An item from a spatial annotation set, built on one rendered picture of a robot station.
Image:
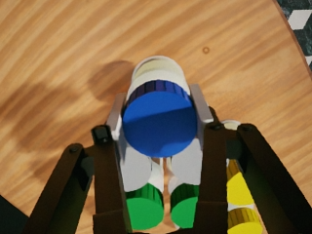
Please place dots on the white bottle with blue cap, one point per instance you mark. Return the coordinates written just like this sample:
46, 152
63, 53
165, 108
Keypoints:
159, 119

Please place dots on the yellow-capped clear bottle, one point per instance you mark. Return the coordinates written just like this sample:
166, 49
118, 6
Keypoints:
238, 193

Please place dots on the white bottle with yellow cap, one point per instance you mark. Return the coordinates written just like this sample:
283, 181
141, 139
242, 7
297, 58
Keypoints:
243, 220

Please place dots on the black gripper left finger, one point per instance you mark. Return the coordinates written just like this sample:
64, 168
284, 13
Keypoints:
60, 205

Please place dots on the clear pill bottle with grey cap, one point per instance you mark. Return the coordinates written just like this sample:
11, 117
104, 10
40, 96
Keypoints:
137, 170

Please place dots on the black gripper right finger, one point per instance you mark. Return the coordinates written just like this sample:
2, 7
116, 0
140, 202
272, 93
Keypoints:
281, 205

